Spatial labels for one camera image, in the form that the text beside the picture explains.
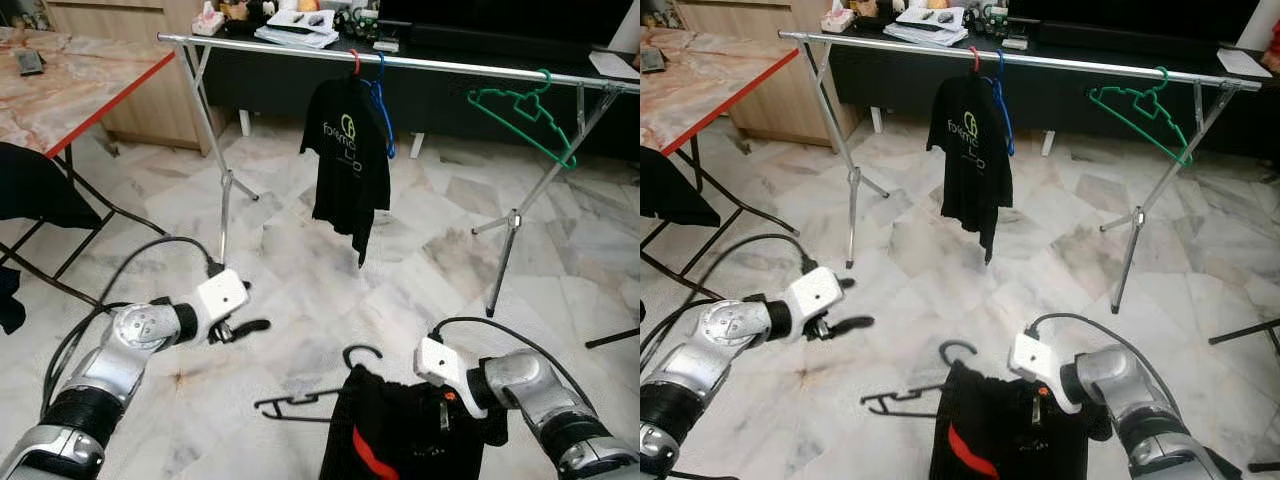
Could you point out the black garment red stripe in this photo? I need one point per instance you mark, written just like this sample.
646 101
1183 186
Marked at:
1010 430
400 430

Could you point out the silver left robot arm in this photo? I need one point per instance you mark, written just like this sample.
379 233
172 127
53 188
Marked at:
130 335
730 330

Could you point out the blue plastic hanger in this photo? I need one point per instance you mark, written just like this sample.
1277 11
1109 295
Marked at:
1007 128
388 130

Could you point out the red plastic hanger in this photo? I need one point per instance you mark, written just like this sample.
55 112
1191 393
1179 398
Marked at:
974 58
354 60

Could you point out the green plastic hanger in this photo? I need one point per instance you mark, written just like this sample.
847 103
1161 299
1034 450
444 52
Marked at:
545 80
1163 78

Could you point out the black metal chair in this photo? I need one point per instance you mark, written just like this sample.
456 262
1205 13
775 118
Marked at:
750 215
120 215

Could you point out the black fonemax print t-shirt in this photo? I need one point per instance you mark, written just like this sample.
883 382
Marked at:
968 180
345 180

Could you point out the black folding chair white dot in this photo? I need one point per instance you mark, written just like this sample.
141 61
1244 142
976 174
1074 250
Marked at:
612 338
1240 332

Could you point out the black draped cloth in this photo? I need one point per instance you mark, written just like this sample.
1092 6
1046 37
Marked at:
675 190
40 190

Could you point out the light wooden cabinet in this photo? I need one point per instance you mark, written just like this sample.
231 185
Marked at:
150 100
770 100

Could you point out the silver metal clothes rack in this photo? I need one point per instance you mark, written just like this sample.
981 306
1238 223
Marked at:
900 48
300 53

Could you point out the stack of white papers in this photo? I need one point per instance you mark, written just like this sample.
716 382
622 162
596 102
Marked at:
925 38
295 40

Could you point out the marble table red edge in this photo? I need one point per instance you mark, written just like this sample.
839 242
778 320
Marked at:
70 100

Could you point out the pink tissue box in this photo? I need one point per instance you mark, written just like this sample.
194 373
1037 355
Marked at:
837 20
207 22

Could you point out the white rectangular tray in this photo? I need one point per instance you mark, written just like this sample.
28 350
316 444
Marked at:
912 16
285 18

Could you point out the black television console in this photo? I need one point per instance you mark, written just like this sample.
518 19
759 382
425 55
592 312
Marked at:
1070 100
450 100

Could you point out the small white box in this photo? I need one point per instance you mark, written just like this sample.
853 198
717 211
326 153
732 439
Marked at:
386 45
1015 43

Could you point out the white paper sheet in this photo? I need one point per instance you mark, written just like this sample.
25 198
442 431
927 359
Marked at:
1245 63
615 65

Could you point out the black soundbar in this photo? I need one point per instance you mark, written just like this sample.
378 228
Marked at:
500 38
1130 35

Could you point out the black flat television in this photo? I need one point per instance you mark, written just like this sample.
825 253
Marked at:
1130 8
500 10

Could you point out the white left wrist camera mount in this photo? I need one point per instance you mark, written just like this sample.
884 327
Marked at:
815 295
222 295

